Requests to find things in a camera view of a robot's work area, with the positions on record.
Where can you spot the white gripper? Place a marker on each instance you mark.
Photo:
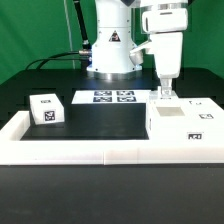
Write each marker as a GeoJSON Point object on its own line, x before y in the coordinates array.
{"type": "Point", "coordinates": [165, 21]}

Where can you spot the white cabinet body box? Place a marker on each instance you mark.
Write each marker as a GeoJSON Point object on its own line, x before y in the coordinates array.
{"type": "Point", "coordinates": [184, 119]}

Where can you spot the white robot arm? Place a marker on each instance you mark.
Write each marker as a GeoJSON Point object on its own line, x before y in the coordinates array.
{"type": "Point", "coordinates": [116, 56]}

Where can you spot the white cabinet top block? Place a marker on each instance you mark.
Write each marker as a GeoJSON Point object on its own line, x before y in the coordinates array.
{"type": "Point", "coordinates": [46, 109]}

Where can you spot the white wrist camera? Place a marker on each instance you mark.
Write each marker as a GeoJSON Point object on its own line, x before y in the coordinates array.
{"type": "Point", "coordinates": [136, 54]}

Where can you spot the white marker base plate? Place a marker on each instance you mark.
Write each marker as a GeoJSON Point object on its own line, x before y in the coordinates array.
{"type": "Point", "coordinates": [110, 96]}

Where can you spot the white U-shaped fence frame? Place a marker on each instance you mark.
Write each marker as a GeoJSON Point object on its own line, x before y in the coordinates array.
{"type": "Point", "coordinates": [15, 151]}

